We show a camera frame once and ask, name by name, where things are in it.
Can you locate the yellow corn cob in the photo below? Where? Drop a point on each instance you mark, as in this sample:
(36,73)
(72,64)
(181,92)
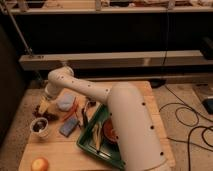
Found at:
(97,137)

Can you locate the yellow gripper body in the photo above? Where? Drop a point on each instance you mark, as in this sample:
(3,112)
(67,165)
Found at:
(44,105)

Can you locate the orange bowl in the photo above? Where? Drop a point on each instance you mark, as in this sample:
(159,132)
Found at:
(109,132)

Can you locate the dark handled brush tool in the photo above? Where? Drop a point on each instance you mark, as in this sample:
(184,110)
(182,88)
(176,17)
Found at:
(89,103)

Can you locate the orange round fruit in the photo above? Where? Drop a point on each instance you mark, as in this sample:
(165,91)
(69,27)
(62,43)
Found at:
(40,164)

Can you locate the green rectangular tray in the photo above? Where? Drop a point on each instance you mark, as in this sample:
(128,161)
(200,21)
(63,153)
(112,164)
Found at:
(109,152)

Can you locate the orange carrot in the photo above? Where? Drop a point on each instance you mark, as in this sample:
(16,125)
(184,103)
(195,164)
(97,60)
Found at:
(72,110)

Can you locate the metal shelf rail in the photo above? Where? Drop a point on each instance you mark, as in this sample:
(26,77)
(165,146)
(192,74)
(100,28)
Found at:
(114,60)

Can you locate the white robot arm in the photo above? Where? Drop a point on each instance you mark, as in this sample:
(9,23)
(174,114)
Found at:
(137,139)

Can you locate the light blue cloth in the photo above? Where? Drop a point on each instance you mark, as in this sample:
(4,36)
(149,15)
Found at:
(65,102)

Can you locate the wooden table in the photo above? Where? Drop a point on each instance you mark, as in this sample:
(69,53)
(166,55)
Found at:
(63,154)

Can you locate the white cup with dark contents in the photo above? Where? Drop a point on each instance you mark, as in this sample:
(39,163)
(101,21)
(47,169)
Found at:
(40,127)

